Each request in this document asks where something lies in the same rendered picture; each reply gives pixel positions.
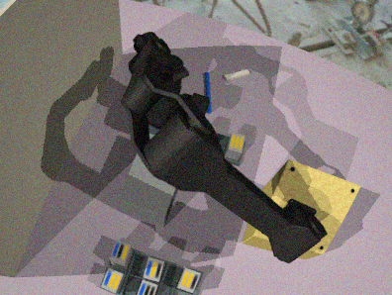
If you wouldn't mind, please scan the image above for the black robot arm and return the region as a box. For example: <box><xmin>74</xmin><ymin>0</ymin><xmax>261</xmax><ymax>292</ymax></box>
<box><xmin>121</xmin><ymin>32</ymin><xmax>327</xmax><ymax>263</ymax></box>

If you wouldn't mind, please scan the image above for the grey flat panel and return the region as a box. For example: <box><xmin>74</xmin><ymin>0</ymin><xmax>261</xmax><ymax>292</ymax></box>
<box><xmin>0</xmin><ymin>0</ymin><xmax>123</xmax><ymax>277</ymax></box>

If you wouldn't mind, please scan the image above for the cream flat bar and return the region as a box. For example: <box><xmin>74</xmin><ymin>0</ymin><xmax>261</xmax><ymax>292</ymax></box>
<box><xmin>224</xmin><ymin>69</ymin><xmax>250</xmax><ymax>81</ymax></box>

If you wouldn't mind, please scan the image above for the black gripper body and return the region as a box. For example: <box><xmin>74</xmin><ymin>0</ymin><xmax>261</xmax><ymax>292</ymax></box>
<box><xmin>166</xmin><ymin>81</ymin><xmax>210</xmax><ymax>116</ymax></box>

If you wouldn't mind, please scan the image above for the blue thin rod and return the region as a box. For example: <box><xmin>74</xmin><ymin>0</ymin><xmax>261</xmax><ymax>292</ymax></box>
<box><xmin>205</xmin><ymin>72</ymin><xmax>212</xmax><ymax>114</ymax></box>

